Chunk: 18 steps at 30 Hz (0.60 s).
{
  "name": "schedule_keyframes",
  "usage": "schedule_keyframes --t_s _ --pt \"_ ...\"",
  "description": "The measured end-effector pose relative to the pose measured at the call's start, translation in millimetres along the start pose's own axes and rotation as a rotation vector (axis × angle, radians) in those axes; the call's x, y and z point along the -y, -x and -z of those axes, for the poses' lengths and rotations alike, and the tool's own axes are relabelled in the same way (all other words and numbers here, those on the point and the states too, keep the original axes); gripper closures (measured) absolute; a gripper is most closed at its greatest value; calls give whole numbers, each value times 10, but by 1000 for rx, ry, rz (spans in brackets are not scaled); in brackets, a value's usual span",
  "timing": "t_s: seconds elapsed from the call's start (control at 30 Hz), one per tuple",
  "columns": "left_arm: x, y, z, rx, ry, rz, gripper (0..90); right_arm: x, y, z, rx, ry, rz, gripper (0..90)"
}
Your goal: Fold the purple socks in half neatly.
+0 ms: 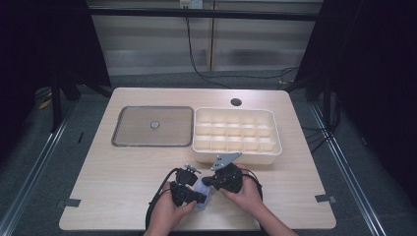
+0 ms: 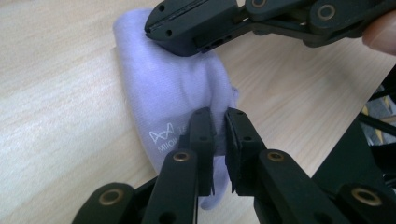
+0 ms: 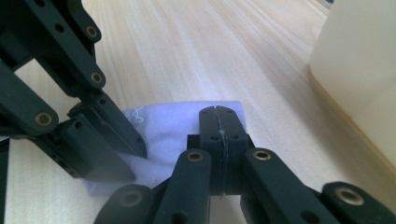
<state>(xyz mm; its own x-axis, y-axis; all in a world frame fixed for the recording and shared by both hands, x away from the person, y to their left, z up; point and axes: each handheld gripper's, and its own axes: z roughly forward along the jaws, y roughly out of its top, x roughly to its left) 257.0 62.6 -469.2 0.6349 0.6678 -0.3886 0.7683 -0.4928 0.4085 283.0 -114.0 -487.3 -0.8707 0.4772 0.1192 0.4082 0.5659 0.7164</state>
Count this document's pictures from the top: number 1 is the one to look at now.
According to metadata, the black wall power cable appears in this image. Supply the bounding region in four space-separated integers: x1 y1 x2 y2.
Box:
185 16 300 90

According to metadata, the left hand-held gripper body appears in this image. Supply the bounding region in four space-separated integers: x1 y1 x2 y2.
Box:
169 163 202 207

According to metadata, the black metal stand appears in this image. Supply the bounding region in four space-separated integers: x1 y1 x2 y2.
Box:
48 73 114 134
283 70 342 132

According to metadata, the black metal crossbar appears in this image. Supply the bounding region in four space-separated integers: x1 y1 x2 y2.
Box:
88 8 326 22

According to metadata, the cream divided storage box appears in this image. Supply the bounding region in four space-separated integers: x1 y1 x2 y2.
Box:
192 107 283 165

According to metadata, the white wall outlet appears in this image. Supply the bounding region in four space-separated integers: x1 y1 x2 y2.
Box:
178 0 205 10

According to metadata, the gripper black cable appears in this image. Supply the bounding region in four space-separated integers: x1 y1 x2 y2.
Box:
145 167 181 230
242 168 266 203

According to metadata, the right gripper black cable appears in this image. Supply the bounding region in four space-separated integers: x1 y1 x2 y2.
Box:
242 168 266 203

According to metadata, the grey tape piece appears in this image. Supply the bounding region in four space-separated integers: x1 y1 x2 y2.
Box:
56 198 82 209
314 193 337 205

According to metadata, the person's right hand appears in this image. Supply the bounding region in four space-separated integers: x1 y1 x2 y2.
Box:
218 164 266 214

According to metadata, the grey metal tray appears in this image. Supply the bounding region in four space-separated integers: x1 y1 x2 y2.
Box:
110 105 195 148

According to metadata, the dark curtain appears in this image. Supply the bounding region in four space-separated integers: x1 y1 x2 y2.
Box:
294 0 417 205
0 0 112 161

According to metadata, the person's left hand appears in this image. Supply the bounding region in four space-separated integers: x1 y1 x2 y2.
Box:
149 182 198 232

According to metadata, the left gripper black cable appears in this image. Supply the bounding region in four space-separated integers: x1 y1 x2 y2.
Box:
145 167 181 230

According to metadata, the metal floor rail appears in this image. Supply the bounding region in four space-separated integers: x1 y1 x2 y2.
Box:
0 97 78 236
309 103 385 236

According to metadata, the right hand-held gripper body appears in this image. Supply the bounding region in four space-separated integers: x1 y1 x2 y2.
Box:
210 151 244 194

